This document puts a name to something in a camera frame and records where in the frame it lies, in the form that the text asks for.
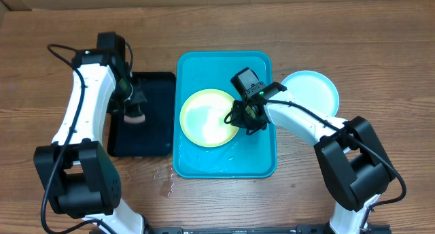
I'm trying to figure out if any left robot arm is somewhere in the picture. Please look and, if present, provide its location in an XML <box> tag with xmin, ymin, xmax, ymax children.
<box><xmin>33</xmin><ymin>32</ymin><xmax>152</xmax><ymax>233</ymax></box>

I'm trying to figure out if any black plastic tray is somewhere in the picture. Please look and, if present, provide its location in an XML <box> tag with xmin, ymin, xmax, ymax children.
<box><xmin>107</xmin><ymin>72</ymin><xmax>176</xmax><ymax>157</ymax></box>

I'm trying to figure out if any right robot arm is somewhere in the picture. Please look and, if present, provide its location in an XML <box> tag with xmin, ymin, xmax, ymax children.
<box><xmin>224</xmin><ymin>68</ymin><xmax>398</xmax><ymax>233</ymax></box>

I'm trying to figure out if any teal plastic tray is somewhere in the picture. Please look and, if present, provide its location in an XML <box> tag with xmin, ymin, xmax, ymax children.
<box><xmin>173</xmin><ymin>50</ymin><xmax>277</xmax><ymax>178</ymax></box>

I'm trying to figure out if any yellow-green plate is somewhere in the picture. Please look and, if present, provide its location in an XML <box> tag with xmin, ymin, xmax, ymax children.
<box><xmin>179</xmin><ymin>89</ymin><xmax>239</xmax><ymax>148</ymax></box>

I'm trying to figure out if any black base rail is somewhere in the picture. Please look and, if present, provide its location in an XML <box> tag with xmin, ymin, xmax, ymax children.
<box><xmin>88</xmin><ymin>223</ymin><xmax>392</xmax><ymax>234</ymax></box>

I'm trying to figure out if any light blue plate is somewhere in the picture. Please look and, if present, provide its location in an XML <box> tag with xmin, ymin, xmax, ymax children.
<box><xmin>281</xmin><ymin>70</ymin><xmax>340</xmax><ymax>116</ymax></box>

